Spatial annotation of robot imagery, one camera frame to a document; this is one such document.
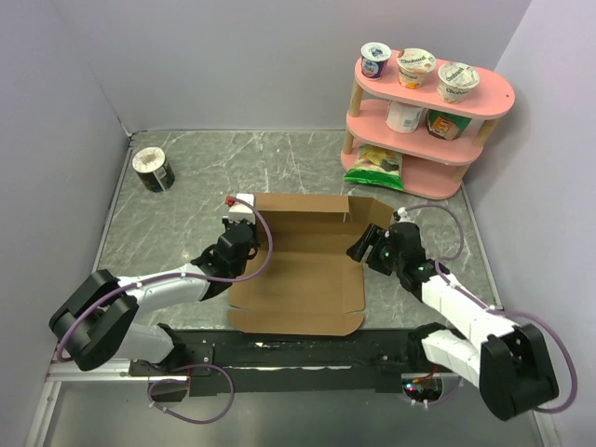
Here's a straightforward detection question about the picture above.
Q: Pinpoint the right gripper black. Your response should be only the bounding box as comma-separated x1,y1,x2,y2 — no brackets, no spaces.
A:
346,223,404,277

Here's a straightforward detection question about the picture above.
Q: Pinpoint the brown cardboard box sheet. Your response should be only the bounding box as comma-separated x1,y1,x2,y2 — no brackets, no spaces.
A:
227,193,393,336

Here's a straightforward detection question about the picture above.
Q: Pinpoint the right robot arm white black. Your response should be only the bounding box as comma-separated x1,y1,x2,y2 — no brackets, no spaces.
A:
346,222,559,421

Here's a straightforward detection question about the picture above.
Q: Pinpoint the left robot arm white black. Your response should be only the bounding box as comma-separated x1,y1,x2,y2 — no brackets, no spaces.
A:
48,219,259,374

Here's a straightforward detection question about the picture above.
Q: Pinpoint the green chips bag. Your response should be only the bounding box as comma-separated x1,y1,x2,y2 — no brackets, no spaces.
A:
344,144,404,191

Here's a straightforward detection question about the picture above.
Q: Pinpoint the pink three-tier shelf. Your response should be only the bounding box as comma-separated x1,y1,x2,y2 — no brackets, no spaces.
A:
341,51,515,200

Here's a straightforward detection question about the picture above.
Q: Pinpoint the white cup middle shelf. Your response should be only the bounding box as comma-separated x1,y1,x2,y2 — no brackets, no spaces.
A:
386,101,426,133

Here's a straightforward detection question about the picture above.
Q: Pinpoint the green orange package middle shelf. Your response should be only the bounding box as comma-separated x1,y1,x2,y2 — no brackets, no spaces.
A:
426,109,471,141

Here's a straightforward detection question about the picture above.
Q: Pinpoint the orange Chobani yogurt cup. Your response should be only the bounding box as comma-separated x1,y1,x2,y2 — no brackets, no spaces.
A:
397,47,437,89

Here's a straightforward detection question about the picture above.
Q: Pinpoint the white Chobani yogurt cup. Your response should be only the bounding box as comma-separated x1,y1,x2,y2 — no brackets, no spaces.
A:
437,61,481,103

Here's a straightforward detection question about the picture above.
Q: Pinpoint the blue white yogurt cup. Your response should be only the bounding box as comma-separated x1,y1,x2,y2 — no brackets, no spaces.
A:
360,42,392,79

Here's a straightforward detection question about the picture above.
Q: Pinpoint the black white can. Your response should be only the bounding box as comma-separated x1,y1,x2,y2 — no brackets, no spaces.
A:
132,147,175,193

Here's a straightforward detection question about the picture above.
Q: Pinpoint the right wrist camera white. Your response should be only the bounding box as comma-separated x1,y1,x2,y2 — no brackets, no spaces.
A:
392,207,413,224

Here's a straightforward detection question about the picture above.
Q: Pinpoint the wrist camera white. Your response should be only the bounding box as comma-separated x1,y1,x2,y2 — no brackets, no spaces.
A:
225,193,256,224
392,207,413,224

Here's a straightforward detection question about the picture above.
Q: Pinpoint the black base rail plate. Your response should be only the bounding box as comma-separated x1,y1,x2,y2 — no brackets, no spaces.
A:
129,329,449,397

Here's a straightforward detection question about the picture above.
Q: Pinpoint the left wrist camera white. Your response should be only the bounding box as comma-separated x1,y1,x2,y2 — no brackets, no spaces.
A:
225,193,256,224

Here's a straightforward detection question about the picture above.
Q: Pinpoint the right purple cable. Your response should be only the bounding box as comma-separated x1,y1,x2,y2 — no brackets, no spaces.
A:
402,203,579,415

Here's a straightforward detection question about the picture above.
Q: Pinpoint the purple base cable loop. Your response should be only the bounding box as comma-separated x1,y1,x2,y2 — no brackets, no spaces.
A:
146,362,237,425

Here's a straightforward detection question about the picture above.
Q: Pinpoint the aluminium frame rail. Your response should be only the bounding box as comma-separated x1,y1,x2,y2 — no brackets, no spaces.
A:
25,358,155,447

